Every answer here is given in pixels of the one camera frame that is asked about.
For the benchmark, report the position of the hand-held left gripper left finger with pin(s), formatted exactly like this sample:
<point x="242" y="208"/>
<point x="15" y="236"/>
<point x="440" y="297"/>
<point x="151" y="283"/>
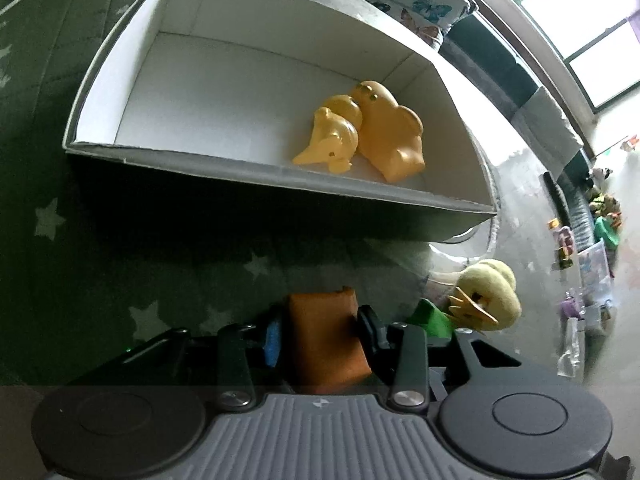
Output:
<point x="273" y="345"/>

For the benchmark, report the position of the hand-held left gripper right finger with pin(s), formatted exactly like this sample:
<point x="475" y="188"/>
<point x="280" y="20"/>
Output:
<point x="370" y="335"/>

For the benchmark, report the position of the orange toy block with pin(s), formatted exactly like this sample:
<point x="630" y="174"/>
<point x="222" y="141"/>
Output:
<point x="325" y="340"/>

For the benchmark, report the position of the green toy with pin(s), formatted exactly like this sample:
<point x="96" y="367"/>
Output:
<point x="432" y="320"/>

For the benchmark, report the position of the yellow plush duck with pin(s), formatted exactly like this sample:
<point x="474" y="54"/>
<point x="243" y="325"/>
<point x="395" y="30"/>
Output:
<point x="492" y="290"/>

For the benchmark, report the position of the yellow rubber duck toy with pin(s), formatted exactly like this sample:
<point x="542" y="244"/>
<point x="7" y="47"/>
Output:
<point x="332" y="140"/>

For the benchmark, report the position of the round yellow rubber toy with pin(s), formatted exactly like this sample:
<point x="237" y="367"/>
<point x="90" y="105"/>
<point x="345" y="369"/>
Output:
<point x="392" y="135"/>

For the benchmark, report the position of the grey cardboard box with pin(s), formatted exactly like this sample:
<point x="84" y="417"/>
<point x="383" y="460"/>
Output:
<point x="225" y="95"/>

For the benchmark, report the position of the small orange toy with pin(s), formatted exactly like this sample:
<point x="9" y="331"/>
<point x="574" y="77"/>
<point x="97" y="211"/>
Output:
<point x="553" y="224"/>

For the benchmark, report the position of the pile of plush toys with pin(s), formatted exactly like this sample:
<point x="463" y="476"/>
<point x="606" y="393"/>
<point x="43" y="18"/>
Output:
<point x="605" y="200"/>

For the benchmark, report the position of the white cushion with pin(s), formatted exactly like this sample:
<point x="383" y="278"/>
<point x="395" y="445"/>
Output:
<point x="547" y="122"/>

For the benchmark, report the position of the butterfly print cushion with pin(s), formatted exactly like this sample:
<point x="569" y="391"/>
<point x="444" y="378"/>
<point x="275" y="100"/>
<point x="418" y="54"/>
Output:
<point x="415" y="0"/>

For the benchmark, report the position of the window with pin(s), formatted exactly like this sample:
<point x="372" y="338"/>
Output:
<point x="575" y="10"/>

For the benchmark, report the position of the colourful wall decoration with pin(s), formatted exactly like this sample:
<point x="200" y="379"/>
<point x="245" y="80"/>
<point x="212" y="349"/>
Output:
<point x="631" y="143"/>

